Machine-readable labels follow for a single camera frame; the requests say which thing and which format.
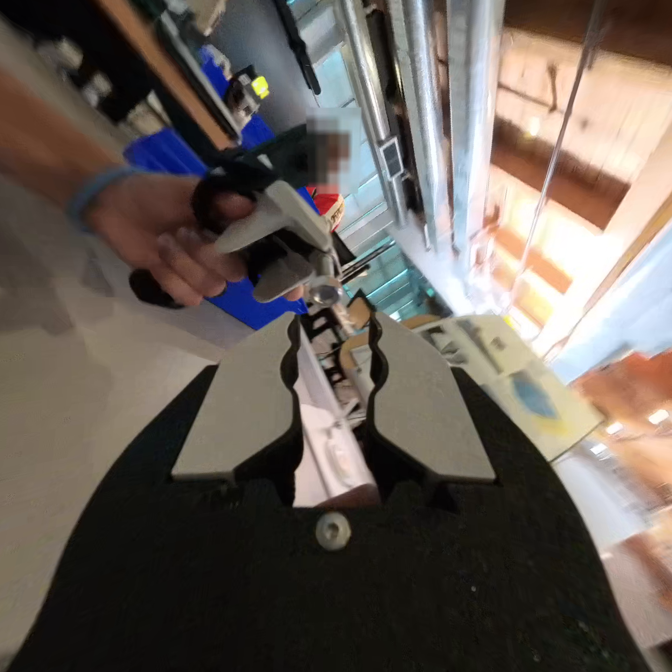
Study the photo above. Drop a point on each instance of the thin silver ceiling pipe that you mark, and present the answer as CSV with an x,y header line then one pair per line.
x,y
367,78

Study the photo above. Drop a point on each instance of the wooden desk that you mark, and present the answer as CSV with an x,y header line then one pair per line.
x,y
157,57

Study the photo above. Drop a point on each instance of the steel hex bolt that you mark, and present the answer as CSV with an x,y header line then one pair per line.
x,y
324,265

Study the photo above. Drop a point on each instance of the ceiling light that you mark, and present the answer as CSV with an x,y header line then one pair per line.
x,y
533,126

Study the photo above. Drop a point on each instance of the silver ventilation duct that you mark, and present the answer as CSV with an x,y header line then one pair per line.
x,y
475,105
425,105

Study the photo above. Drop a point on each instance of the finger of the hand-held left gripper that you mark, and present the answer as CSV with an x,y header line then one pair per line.
x,y
286,278
294,215

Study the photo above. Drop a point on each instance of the wooden document stand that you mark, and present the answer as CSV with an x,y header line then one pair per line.
x,y
357,315

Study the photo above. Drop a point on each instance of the person's left hand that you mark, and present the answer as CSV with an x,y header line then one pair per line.
x,y
157,225

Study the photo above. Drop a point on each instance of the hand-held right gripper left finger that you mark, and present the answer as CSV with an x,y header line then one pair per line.
x,y
241,414

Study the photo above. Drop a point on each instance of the yellow tipped tool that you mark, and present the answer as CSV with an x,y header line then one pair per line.
x,y
260,86

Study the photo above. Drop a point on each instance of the steel hex nut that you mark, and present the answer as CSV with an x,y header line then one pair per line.
x,y
326,294

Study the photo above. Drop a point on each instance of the blue plastic bin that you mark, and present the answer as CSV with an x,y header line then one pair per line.
x,y
252,307
215,65

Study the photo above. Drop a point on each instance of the blue wristband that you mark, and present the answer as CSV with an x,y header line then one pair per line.
x,y
84,197

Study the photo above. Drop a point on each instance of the black video bar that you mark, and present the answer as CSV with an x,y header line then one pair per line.
x,y
299,52

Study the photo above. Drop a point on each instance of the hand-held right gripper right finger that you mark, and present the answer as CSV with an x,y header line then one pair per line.
x,y
430,414

